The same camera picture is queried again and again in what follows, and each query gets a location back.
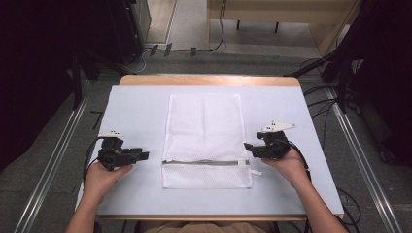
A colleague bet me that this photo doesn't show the aluminium floor rail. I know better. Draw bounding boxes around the aluminium floor rail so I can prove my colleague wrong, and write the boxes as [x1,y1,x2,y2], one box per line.
[13,80,92,233]
[326,86,404,233]

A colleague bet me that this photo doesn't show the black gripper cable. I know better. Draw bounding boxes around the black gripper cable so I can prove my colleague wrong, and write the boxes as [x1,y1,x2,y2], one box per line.
[82,136,106,185]
[281,138,313,183]

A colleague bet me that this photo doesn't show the black hanging cable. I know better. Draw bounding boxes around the black hanging cable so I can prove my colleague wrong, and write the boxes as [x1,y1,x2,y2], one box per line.
[207,0,228,53]

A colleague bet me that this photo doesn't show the white floor cable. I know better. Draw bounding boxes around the white floor cable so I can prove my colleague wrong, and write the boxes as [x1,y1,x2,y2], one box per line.
[120,48,154,75]

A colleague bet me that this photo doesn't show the person's beige trousers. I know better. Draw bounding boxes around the person's beige trousers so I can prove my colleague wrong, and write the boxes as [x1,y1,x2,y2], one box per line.
[141,220,274,233]

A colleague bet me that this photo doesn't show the black metal stand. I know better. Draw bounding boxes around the black metal stand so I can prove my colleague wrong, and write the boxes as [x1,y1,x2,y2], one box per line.
[66,48,130,111]
[283,48,361,115]

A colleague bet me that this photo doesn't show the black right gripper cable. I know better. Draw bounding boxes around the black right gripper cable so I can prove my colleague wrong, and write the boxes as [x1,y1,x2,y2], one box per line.
[281,138,313,183]

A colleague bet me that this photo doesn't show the person's right hand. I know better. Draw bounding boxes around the person's right hand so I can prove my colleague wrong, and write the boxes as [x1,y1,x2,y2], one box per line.
[260,148,309,189]

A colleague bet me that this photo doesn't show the white mesh laundry bag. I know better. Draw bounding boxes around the white mesh laundry bag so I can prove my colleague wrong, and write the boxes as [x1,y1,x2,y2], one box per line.
[160,93,262,190]

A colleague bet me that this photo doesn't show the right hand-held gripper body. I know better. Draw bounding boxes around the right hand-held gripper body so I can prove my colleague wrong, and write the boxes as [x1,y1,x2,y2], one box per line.
[256,120,297,160]

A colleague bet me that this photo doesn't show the black equipment cabinet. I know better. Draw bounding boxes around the black equipment cabinet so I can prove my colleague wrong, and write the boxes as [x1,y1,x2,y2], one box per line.
[106,0,153,64]

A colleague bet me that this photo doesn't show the pale blue table mat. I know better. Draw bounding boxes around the pale blue table mat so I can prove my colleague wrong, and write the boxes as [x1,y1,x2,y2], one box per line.
[75,84,345,217]

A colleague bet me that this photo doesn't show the bundle of black floor cables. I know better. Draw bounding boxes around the bundle of black floor cables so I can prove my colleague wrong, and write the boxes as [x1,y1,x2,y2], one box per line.
[302,84,340,150]

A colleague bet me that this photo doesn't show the person's left hand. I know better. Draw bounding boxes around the person's left hand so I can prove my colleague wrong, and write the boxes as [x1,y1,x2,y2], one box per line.
[83,160,134,204]

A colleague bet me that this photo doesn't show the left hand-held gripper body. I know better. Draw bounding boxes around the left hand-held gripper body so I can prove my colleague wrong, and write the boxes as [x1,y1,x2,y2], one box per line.
[97,130,132,172]

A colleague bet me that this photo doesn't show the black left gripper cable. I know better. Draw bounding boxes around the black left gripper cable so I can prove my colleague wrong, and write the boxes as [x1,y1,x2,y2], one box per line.
[82,136,106,185]

